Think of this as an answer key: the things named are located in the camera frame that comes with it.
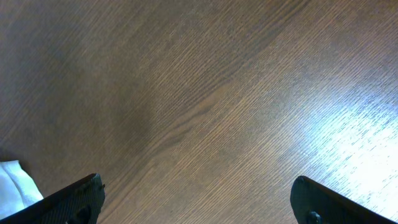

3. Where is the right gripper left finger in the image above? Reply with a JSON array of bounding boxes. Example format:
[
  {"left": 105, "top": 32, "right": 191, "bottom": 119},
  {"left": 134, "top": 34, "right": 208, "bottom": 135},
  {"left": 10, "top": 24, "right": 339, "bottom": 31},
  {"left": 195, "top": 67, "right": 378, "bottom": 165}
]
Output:
[{"left": 1, "top": 174, "right": 105, "bottom": 224}]

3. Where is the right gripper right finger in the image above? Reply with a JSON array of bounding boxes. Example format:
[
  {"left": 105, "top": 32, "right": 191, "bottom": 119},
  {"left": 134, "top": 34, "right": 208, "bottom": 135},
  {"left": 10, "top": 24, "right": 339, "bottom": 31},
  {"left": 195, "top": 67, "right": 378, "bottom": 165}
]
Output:
[{"left": 290, "top": 175, "right": 397, "bottom": 224}]

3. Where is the white t-shirt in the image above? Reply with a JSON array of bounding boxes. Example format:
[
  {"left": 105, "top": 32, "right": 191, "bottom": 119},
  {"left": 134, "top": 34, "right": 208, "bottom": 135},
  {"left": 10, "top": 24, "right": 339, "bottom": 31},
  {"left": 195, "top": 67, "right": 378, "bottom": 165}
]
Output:
[{"left": 0, "top": 160, "right": 44, "bottom": 219}]

